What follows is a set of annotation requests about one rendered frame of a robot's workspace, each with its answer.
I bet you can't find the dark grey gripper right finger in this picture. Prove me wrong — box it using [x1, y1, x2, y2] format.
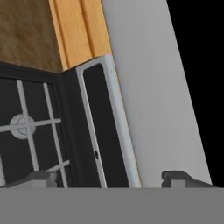
[161, 170, 217, 189]

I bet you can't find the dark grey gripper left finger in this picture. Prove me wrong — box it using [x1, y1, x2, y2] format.
[4, 170, 59, 189]

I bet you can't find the black hob with grey grates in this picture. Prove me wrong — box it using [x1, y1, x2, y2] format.
[0, 61, 102, 189]

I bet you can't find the light wooden cupboard front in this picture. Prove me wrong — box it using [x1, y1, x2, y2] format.
[47, 0, 121, 86]

